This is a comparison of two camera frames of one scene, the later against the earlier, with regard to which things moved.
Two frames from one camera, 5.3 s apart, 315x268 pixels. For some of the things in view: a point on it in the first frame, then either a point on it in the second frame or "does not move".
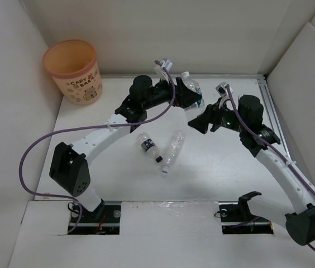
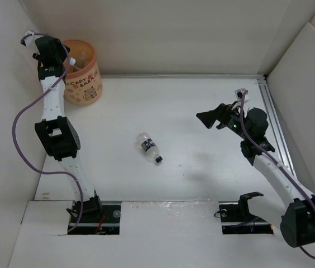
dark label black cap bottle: x=149 y=146 does not move
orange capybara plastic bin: x=73 y=63 does not move
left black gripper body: x=162 y=94 → x=62 y=54
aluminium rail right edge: x=263 y=85 does not move
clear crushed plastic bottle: x=177 y=140 → x=78 y=63
